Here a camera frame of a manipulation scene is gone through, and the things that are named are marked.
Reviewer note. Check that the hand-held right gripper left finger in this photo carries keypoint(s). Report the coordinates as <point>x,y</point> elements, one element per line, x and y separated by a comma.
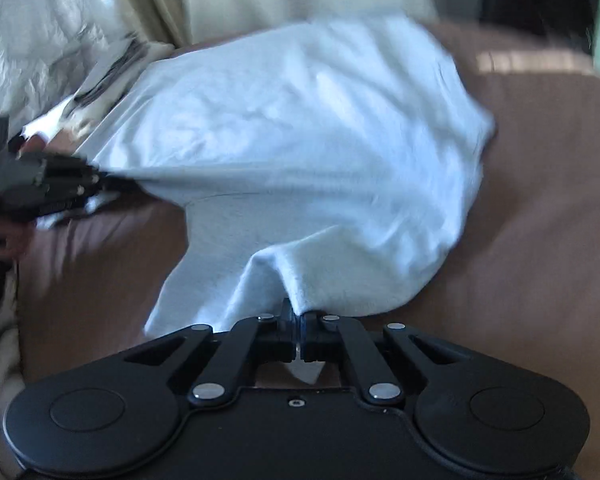
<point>286,335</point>

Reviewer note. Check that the light grey t-shirt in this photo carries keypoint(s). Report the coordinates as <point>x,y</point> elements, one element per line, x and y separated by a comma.
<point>290,135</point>

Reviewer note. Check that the beige curtain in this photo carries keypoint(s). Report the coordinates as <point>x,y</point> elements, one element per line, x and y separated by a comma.
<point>150,0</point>

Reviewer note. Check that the silver plastic sheet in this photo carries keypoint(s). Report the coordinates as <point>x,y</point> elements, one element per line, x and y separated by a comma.
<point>30,35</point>

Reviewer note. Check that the person's left hand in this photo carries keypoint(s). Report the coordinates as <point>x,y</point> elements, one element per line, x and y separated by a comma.
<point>10,240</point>

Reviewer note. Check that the black hanging garment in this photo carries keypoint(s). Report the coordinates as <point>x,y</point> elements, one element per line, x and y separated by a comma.
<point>520,5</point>

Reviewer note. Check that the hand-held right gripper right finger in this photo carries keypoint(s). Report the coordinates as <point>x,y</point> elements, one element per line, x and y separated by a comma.
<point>312,342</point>

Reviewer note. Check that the cream blanket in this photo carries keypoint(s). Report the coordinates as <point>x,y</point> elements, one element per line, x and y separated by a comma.
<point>0,385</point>

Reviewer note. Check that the cream folded garment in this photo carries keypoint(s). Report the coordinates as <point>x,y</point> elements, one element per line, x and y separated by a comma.
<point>152,55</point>

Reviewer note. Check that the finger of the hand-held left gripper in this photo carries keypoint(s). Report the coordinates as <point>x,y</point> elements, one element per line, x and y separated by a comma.
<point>75,169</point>
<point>70,199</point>

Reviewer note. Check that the brown bed sheet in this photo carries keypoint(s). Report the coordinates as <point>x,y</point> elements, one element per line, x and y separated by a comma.
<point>530,185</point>

